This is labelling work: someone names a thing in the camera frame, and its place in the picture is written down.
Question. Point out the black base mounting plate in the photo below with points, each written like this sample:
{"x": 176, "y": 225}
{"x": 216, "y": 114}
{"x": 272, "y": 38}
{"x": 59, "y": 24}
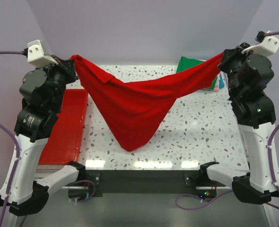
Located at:
{"x": 142, "y": 182}

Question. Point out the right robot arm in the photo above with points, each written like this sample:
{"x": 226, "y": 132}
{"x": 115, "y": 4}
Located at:
{"x": 249, "y": 71}

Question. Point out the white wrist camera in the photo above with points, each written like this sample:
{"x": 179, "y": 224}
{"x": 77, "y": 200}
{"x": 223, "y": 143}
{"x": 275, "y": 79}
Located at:
{"x": 37, "y": 54}
{"x": 267, "y": 45}

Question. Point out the teal folded t shirt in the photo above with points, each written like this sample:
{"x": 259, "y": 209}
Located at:
{"x": 221, "y": 81}

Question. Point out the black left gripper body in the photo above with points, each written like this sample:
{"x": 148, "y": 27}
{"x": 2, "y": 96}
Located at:
{"x": 61, "y": 72}

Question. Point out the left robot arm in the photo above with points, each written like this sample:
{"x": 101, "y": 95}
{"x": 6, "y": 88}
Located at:
{"x": 42, "y": 90}

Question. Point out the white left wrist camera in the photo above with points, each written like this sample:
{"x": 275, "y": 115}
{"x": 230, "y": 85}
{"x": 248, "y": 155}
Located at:
{"x": 37, "y": 54}

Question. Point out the red plastic tray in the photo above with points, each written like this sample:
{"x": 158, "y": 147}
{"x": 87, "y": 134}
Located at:
{"x": 65, "y": 140}

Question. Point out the green folded t shirt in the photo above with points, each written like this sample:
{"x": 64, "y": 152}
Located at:
{"x": 186, "y": 63}

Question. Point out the red t shirt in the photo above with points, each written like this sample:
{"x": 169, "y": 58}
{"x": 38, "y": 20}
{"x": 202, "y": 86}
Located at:
{"x": 133, "y": 111}

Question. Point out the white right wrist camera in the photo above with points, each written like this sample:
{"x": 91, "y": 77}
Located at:
{"x": 267, "y": 45}

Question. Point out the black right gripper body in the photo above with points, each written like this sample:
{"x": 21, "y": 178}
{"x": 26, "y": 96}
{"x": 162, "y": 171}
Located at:
{"x": 231, "y": 64}

